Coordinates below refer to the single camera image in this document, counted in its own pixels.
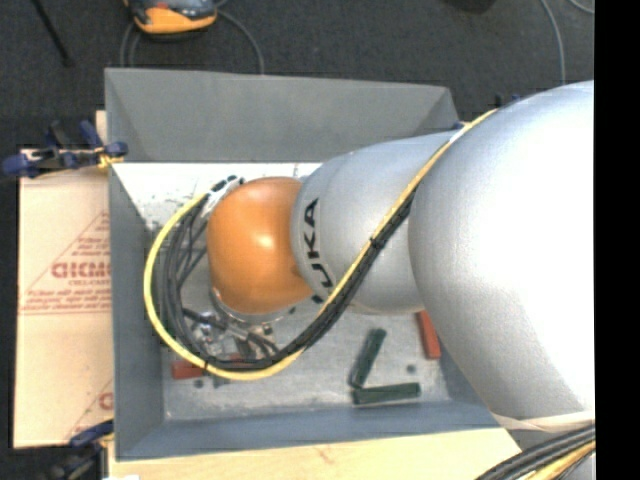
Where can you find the red-brown flat block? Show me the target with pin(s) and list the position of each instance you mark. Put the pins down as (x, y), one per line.
(183, 369)
(429, 335)

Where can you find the grey metal bin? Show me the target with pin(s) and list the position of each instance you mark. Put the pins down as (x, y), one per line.
(260, 123)

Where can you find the brown cardboard board, red print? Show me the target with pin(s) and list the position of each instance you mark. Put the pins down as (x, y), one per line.
(60, 318)

